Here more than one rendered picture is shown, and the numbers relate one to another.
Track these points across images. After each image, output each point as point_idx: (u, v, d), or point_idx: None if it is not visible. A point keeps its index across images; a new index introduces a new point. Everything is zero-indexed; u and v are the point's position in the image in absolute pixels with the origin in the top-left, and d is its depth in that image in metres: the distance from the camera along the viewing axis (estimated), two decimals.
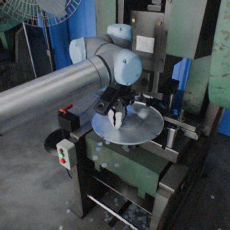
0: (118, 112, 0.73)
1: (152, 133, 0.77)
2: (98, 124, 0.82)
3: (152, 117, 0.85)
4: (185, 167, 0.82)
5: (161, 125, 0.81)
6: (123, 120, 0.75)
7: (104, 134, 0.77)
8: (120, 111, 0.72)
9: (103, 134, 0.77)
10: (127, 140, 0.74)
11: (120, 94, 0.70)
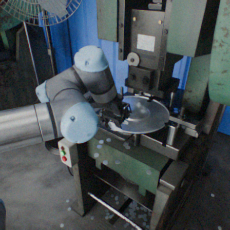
0: None
1: None
2: (147, 128, 0.79)
3: (127, 100, 0.97)
4: (185, 164, 0.83)
5: (137, 97, 1.00)
6: (109, 129, 0.74)
7: (160, 123, 0.82)
8: (103, 119, 0.71)
9: (161, 123, 0.82)
10: (163, 112, 0.89)
11: (103, 109, 0.66)
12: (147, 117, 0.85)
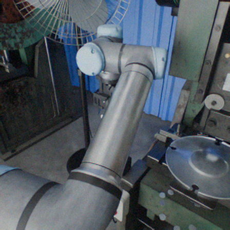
0: None
1: None
2: (187, 141, 0.82)
3: (228, 187, 0.64)
4: None
5: (216, 196, 0.61)
6: None
7: None
8: None
9: None
10: (173, 163, 0.72)
11: None
12: (191, 153, 0.76)
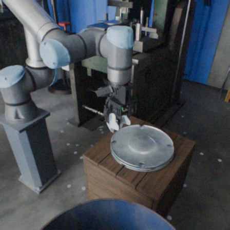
0: (109, 111, 0.73)
1: None
2: (155, 132, 1.03)
3: (126, 155, 0.89)
4: (148, 54, 1.19)
5: (114, 151, 0.92)
6: (107, 122, 0.74)
7: None
8: (107, 109, 0.72)
9: None
10: (126, 130, 1.04)
11: (112, 96, 0.69)
12: (142, 135, 1.01)
